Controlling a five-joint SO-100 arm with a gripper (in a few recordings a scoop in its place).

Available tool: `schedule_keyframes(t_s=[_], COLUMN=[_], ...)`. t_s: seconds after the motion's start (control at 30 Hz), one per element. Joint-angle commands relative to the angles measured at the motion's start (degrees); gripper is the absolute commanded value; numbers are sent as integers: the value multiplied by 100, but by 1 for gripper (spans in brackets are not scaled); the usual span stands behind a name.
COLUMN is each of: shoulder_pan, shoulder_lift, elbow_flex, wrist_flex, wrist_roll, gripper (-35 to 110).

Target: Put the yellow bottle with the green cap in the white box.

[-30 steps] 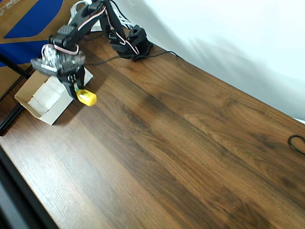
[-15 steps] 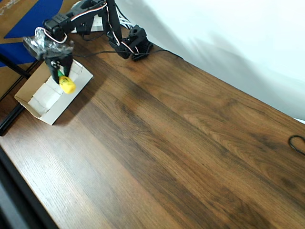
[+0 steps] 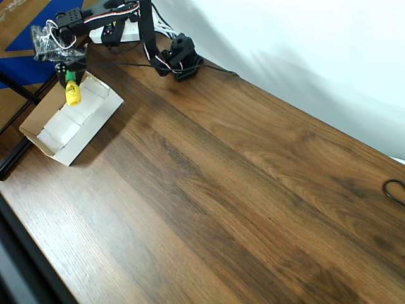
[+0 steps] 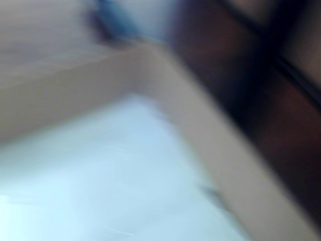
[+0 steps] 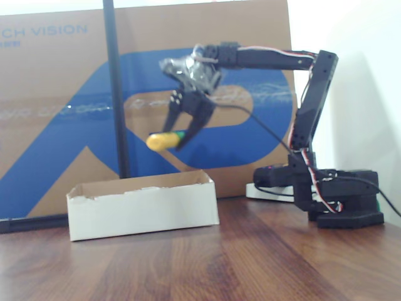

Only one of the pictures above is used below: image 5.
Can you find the camera wrapped in clear plastic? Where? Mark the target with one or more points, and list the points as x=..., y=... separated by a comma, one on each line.
x=194, y=72

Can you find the large brown carton, blue print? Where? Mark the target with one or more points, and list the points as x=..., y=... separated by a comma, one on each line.
x=47, y=94

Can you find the white cardboard box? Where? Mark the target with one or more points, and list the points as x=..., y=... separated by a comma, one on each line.
x=141, y=213

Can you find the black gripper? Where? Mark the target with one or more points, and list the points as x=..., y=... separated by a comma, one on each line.
x=193, y=105

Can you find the yellow bottle with green cap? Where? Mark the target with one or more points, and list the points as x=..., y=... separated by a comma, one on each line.
x=159, y=141

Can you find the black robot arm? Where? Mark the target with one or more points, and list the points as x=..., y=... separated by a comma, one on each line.
x=313, y=106

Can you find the white power strip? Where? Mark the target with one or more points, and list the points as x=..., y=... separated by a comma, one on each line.
x=263, y=195

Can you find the black metal stand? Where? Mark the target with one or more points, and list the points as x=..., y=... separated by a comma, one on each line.
x=114, y=94

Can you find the black power adapter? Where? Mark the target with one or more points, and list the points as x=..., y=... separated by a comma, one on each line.
x=269, y=175

